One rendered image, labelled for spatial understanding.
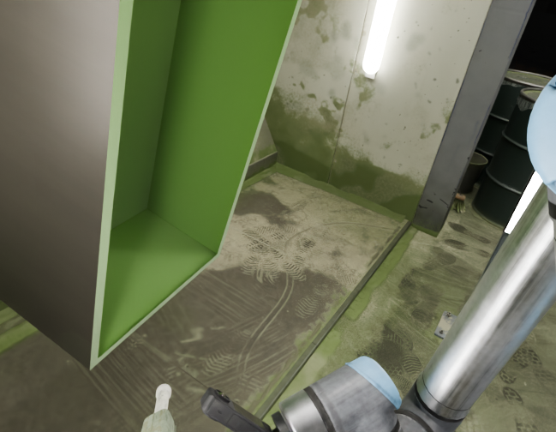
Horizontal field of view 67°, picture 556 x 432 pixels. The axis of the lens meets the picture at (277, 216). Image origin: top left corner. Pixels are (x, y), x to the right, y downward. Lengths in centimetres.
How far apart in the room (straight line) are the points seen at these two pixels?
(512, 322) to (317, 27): 250
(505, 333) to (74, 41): 73
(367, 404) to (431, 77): 223
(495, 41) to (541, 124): 225
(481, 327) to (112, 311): 103
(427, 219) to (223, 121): 188
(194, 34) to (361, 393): 105
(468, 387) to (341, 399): 19
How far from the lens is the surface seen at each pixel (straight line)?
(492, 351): 66
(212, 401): 64
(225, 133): 134
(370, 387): 67
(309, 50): 296
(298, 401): 67
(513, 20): 260
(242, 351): 182
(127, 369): 178
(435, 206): 287
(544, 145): 37
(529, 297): 60
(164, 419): 80
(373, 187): 296
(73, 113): 79
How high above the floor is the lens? 143
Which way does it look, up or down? 32 degrees down
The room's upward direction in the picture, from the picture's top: 9 degrees clockwise
